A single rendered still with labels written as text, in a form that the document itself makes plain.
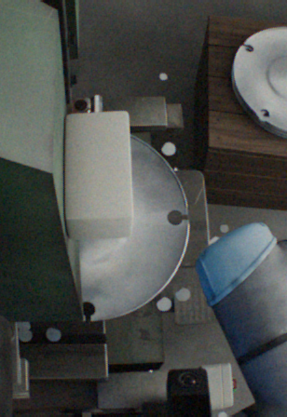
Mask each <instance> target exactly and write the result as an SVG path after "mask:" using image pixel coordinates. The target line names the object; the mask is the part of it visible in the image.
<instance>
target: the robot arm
mask: <svg viewBox="0 0 287 417"><path fill-rule="evenodd" d="M195 270H196V272H197V274H198V278H199V283H200V285H201V287H202V289H203V291H204V294H205V295H204V296H205V297H206V300H207V305H208V306H209V307H211V308H212V310H213V313H214V315H215V317H216V318H217V320H218V322H219V325H220V327H221V330H222V332H223V333H224V335H225V338H226V340H227V342H228V344H229V347H230V349H231V351H232V353H233V355H234V358H235V359H236V361H237V362H238V364H239V369H240V371H241V373H242V374H243V376H244V377H243V378H244V381H245V382H246V384H247V385H248V387H249V388H250V389H249V390H250V392H251V394H252V395H253V398H254V400H255V403H254V404H251V405H249V406H247V407H245V408H243V409H242V410H240V411H239V412H237V413H235V414H233V415H231V416H229V417H287V239H284V240H281V241H280V242H278V243H277V240H276V238H275V236H273V235H272V234H271V233H270V231H269V230H268V228H267V226H266V225H265V224H264V223H262V222H253V223H248V224H245V226H243V227H241V228H239V229H237V230H234V231H232V232H230V233H228V234H226V235H223V236H221V237H220V238H218V239H216V240H215V241H214V242H213V243H211V244H210V245H209V246H208V247H207V248H205V249H204V250H203V251H202V252H201V253H200V254H199V255H198V258H197V261H196V268H195ZM166 393H167V403H168V414H169V417H213V414H212V403H211V397H210V393H211V391H210V385H209V379H208V372H207V370H206V369H204V368H201V369H171V370H170V371H169V373H168V379H167V381H166Z"/></svg>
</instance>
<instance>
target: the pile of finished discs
mask: <svg viewBox="0 0 287 417"><path fill-rule="evenodd" d="M234 60H235V61H234V64H233V67H232V71H231V73H232V88H233V89H234V92H235V94H236V97H237V99H238V101H239V104H240V106H241V107H242V109H243V110H244V112H245V113H246V114H248V115H249V117H250V118H251V119H253V120H254V121H255V122H256V123H257V124H258V125H259V126H260V127H261V128H263V129H265V130H266V131H268V132H270V133H273V134H274V135H277V136H280V137H282V138H287V27H282V28H274V29H266V30H264V31H263V32H260V33H258V34H254V35H253V36H252V37H250V38H248V39H247V40H246V43H245V44H244V46H241V47H240V48H239V51H238V53H237V55H236V57H235V59H234Z"/></svg>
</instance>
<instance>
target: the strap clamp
mask: <svg viewBox="0 0 287 417"><path fill-rule="evenodd" d="M9 323H10V325H11V329H10V336H11V355H12V382H13V399H23V398H29V369H28V368H29V363H28V361H27V360H25V359H23V358H20V352H19V334H18V322H9Z"/></svg>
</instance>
